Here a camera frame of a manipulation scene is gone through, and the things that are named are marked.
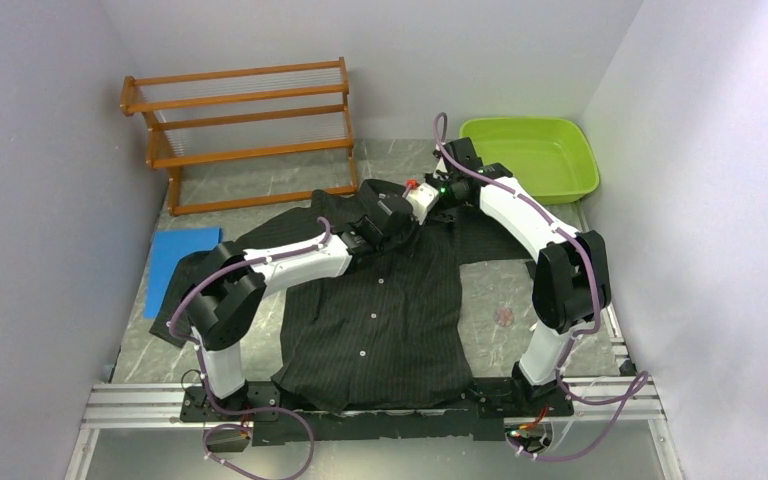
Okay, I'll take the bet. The black pinstriped shirt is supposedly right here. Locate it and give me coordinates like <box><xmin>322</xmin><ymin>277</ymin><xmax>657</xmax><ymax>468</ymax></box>
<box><xmin>149</xmin><ymin>188</ymin><xmax>538</xmax><ymax>413</ymax></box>

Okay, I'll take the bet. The red round brooch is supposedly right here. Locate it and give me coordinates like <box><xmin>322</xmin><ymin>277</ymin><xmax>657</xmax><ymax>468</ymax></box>
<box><xmin>494</xmin><ymin>308</ymin><xmax>515</xmax><ymax>327</ymax></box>

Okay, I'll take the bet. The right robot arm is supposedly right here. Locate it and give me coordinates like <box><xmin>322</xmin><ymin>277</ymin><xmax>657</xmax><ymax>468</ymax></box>
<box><xmin>429</xmin><ymin>138</ymin><xmax>611</xmax><ymax>415</ymax></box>

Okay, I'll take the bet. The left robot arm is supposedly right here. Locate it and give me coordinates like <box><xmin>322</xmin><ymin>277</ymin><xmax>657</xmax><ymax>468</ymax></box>
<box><xmin>168</xmin><ymin>181</ymin><xmax>436</xmax><ymax>420</ymax></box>

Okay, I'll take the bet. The green plastic basin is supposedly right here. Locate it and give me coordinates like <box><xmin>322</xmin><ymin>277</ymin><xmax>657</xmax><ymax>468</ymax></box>
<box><xmin>460</xmin><ymin>116</ymin><xmax>600</xmax><ymax>205</ymax></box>

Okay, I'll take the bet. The orange wooden shoe rack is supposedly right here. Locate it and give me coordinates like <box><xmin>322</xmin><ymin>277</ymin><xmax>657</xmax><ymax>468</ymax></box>
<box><xmin>119</xmin><ymin>57</ymin><xmax>360</xmax><ymax>216</ymax></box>

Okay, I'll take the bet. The black base beam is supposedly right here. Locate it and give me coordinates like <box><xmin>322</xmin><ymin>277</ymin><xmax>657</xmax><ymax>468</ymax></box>
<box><xmin>179</xmin><ymin>377</ymin><xmax>574</xmax><ymax>446</ymax></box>

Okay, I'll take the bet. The blue flat mat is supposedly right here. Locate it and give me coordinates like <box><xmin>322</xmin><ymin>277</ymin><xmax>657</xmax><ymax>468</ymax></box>
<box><xmin>144</xmin><ymin>227</ymin><xmax>222</xmax><ymax>319</ymax></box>

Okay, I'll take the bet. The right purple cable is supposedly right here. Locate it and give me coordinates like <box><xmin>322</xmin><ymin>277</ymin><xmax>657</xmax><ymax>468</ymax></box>
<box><xmin>432</xmin><ymin>112</ymin><xmax>650</xmax><ymax>464</ymax></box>

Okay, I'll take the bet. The purple cable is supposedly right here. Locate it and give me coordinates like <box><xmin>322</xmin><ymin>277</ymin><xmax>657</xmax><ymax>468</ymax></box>
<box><xmin>432</xmin><ymin>112</ymin><xmax>650</xmax><ymax>464</ymax></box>
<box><xmin>166</xmin><ymin>217</ymin><xmax>334</xmax><ymax>480</ymax></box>

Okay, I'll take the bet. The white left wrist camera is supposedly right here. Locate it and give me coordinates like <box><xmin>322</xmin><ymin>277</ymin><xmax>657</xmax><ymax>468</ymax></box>
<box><xmin>402</xmin><ymin>179</ymin><xmax>440</xmax><ymax>225</ymax></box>

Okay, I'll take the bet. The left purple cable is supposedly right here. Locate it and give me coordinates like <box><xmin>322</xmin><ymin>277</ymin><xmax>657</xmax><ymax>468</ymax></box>
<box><xmin>166</xmin><ymin>217</ymin><xmax>334</xmax><ymax>480</ymax></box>

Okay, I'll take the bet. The aluminium frame rail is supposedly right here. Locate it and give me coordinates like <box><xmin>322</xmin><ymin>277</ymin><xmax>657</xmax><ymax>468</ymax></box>
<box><xmin>82</xmin><ymin>380</ymin><xmax>666</xmax><ymax>437</ymax></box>

